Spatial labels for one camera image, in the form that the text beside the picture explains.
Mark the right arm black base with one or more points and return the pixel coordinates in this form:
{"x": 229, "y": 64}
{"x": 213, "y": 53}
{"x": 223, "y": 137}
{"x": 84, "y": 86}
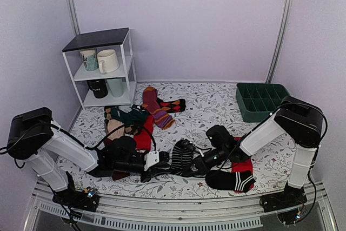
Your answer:
{"x": 290, "y": 197}

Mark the beige maroon striped sock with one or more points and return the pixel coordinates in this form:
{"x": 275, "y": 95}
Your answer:
{"x": 110, "y": 126}

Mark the black sock white stripes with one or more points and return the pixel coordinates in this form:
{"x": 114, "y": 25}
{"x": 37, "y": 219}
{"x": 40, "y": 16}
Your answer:
{"x": 237, "y": 181}

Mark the dark teal sock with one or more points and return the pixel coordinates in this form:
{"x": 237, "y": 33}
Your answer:
{"x": 136, "y": 116}

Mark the black mug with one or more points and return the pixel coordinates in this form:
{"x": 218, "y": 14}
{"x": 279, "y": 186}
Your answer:
{"x": 98, "y": 87}

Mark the black white striped sock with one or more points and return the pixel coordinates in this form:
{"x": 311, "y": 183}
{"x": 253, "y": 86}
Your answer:
{"x": 181, "y": 157}

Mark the green divided organizer tray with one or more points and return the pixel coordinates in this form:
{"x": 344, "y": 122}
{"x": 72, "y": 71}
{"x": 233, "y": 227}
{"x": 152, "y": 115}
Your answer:
{"x": 257, "y": 100}

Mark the black orange argyle sock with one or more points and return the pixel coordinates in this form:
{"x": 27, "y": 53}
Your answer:
{"x": 172, "y": 106}

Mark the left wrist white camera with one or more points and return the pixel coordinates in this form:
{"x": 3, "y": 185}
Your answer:
{"x": 150, "y": 159}

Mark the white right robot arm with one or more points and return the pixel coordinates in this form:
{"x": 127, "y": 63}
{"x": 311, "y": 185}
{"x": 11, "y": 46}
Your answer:
{"x": 303, "y": 122}

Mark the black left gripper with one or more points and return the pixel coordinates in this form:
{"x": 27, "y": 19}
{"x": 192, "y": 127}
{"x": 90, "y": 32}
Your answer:
{"x": 152, "y": 172}

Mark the long red sock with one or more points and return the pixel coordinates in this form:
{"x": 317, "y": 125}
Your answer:
{"x": 143, "y": 140}

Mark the pale green mug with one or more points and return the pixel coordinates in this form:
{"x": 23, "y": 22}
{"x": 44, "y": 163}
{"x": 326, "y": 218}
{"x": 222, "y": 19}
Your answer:
{"x": 115, "y": 86}

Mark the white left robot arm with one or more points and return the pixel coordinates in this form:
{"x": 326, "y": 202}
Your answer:
{"x": 34, "y": 135}

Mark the teal patterned mug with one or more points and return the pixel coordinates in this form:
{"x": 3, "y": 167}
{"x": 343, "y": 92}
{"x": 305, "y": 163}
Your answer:
{"x": 89, "y": 59}

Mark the right metal corner post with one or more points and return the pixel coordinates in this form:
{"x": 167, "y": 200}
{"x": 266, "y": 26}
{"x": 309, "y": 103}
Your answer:
{"x": 279, "y": 41}

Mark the white shelf black top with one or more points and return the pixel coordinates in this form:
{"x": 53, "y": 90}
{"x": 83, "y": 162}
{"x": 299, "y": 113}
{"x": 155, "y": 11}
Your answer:
{"x": 107, "y": 74}

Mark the aluminium front rail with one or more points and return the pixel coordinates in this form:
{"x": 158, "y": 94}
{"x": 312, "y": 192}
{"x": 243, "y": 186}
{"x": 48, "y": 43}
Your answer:
{"x": 228, "y": 213}

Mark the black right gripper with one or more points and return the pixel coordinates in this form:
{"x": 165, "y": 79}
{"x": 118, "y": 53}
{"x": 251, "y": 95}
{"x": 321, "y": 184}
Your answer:
{"x": 203, "y": 166}

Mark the floral white table mat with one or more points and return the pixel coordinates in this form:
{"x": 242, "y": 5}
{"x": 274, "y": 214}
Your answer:
{"x": 207, "y": 104}

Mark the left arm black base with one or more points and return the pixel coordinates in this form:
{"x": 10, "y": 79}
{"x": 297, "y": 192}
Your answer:
{"x": 85, "y": 200}

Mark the cream ceramic mug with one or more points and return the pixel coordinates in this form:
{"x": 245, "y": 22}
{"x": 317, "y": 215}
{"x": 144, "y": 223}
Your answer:
{"x": 107, "y": 61}

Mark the maroon purple striped sock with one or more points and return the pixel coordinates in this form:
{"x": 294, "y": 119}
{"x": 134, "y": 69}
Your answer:
{"x": 161, "y": 118}

